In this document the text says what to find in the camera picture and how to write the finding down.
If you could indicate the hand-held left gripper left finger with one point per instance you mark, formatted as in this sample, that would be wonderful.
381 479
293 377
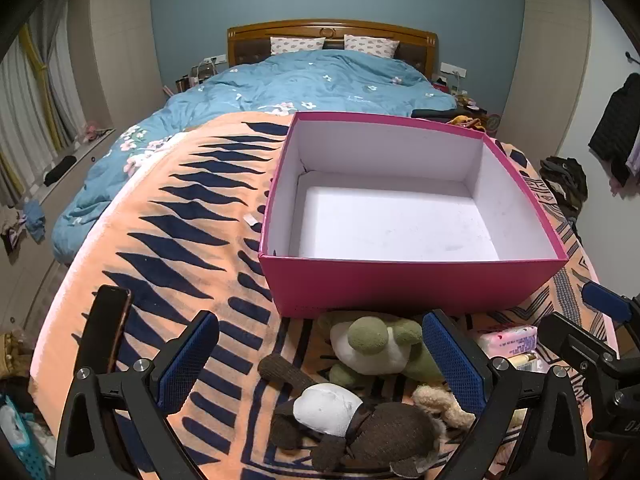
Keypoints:
187 360

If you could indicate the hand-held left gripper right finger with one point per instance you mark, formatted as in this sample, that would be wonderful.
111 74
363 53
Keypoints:
452 360

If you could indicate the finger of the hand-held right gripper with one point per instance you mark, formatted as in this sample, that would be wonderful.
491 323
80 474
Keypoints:
575 337
602 301

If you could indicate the beige plush bear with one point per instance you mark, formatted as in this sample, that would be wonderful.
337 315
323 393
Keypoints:
445 405

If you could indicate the yellow tissue pack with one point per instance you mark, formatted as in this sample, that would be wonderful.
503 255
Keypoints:
522 361

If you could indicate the floral tissue pack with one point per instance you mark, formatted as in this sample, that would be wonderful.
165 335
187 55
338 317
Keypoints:
507 340

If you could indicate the green plush toy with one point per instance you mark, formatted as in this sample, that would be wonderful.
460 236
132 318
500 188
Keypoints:
367 340

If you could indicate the brown plush toy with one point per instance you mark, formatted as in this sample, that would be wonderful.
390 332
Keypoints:
380 425

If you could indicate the pink cardboard box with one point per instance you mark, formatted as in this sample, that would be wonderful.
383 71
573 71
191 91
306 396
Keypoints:
400 210

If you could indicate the smartphone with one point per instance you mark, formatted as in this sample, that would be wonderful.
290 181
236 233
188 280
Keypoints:
106 330

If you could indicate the orange patterned blanket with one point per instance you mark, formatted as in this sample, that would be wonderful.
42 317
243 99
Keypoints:
165 240

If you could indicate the pile of dark clothes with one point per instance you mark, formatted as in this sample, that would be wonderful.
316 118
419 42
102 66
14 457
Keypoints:
565 180

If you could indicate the white paper scrap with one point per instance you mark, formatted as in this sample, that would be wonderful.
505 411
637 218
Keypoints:
251 218

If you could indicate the black hanging jacket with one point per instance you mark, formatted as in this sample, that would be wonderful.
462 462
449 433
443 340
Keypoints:
615 125

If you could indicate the teal plastic basket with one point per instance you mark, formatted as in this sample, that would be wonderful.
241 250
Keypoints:
17 440

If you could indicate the blue cloth on floor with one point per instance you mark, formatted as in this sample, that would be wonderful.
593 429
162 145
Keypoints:
35 217

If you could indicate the black item on windowsill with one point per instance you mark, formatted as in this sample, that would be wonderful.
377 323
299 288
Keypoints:
59 170

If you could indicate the wooden bedside table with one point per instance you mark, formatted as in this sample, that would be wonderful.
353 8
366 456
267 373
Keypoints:
472 107

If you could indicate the pink item on windowsill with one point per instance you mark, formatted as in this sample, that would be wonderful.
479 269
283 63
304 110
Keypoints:
95 131

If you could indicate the black cloth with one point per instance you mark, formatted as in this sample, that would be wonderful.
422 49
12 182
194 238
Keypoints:
435 112

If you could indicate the bottles on bedside table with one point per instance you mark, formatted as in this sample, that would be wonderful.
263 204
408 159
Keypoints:
192 80

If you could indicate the blue floral duvet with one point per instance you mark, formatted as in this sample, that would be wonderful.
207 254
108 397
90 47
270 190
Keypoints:
300 80

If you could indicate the grey curtains with yellow bands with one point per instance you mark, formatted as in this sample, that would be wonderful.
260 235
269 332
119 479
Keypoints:
30 100

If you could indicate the white dotted pillow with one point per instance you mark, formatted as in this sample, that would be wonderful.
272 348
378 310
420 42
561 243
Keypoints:
295 45
372 45

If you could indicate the wooden headboard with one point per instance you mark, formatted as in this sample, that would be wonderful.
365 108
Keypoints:
330 30

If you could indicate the white wall socket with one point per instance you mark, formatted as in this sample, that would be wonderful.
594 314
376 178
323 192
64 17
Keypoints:
452 68

